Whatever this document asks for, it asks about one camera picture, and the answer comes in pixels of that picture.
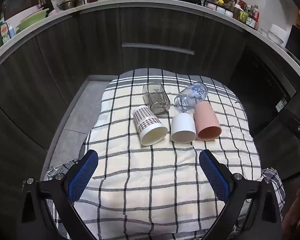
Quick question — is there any metal drawer handle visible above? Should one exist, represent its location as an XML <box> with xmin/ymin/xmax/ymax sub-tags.
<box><xmin>122</xmin><ymin>42</ymin><xmax>195</xmax><ymax>55</ymax></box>

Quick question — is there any houndstooth patterned cup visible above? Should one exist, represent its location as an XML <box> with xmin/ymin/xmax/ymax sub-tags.
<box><xmin>133</xmin><ymin>106</ymin><xmax>168</xmax><ymax>146</ymax></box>

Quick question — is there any green plastic basin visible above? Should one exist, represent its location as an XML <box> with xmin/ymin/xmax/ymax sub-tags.
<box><xmin>16</xmin><ymin>8</ymin><xmax>50</xmax><ymax>32</ymax></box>

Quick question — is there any green label bottle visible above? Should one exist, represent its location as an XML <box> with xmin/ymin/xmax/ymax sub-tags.
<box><xmin>0</xmin><ymin>22</ymin><xmax>11</xmax><ymax>47</ymax></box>

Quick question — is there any square clear glass cup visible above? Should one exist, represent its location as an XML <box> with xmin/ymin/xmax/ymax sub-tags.
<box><xmin>142</xmin><ymin>82</ymin><xmax>171</xmax><ymax>115</ymax></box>

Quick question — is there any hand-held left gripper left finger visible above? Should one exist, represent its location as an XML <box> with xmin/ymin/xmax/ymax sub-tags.
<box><xmin>17</xmin><ymin>149</ymin><xmax>99</xmax><ymax>240</ymax></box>

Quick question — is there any checked white cloth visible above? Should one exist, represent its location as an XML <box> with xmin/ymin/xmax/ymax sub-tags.
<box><xmin>44</xmin><ymin>68</ymin><xmax>287</xmax><ymax>240</ymax></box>

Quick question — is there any clear glass with blue print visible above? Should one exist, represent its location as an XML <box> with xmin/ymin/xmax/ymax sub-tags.
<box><xmin>174</xmin><ymin>82</ymin><xmax>208</xmax><ymax>112</ymax></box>

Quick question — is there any pink cup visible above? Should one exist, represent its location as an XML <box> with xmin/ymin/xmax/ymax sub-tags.
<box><xmin>194</xmin><ymin>101</ymin><xmax>222</xmax><ymax>141</ymax></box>

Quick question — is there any person's right hand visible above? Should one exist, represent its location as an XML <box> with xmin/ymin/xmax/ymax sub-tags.
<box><xmin>282</xmin><ymin>184</ymin><xmax>300</xmax><ymax>240</ymax></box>

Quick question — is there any white cup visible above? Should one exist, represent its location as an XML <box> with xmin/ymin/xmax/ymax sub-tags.
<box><xmin>170</xmin><ymin>112</ymin><xmax>197</xmax><ymax>143</ymax></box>

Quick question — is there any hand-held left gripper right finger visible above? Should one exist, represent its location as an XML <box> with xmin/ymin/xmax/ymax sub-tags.
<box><xmin>199</xmin><ymin>149</ymin><xmax>284</xmax><ymax>240</ymax></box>

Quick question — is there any red label bottle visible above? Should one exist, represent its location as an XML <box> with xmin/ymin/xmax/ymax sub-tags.
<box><xmin>245</xmin><ymin>11</ymin><xmax>260</xmax><ymax>30</ymax></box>

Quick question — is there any black built-in oven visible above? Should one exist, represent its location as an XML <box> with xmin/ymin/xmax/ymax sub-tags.
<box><xmin>229</xmin><ymin>44</ymin><xmax>297</xmax><ymax>137</ymax></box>

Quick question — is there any steel pot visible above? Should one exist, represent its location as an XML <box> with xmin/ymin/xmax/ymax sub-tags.
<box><xmin>57</xmin><ymin>0</ymin><xmax>87</xmax><ymax>11</ymax></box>

